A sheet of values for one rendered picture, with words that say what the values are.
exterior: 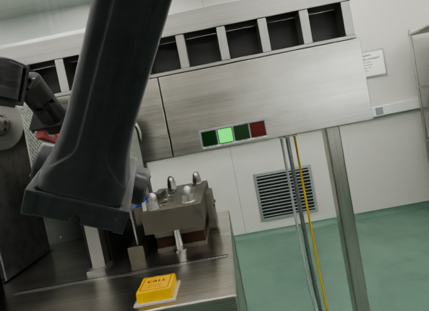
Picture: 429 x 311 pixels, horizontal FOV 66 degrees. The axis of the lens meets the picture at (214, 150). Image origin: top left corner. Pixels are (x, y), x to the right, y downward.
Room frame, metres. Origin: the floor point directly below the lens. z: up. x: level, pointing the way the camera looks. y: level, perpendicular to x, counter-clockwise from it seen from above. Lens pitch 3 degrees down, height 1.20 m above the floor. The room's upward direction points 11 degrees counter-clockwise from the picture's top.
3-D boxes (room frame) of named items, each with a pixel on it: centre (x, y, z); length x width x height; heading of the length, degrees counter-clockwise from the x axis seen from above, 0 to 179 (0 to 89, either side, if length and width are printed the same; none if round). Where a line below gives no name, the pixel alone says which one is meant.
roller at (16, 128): (1.04, 0.57, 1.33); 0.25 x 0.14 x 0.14; 178
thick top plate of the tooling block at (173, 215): (1.06, 0.14, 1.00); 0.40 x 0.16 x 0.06; 178
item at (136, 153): (1.02, 0.26, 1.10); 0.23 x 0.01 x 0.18; 178
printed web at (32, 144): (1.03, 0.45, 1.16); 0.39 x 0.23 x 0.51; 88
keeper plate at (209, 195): (1.07, 0.04, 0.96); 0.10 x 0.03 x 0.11; 178
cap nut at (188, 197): (0.90, 0.10, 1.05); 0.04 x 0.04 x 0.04
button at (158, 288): (0.66, 0.17, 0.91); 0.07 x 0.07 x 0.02; 88
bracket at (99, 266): (0.86, 0.36, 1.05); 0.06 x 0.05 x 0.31; 178
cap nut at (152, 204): (0.89, 0.19, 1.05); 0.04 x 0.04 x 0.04
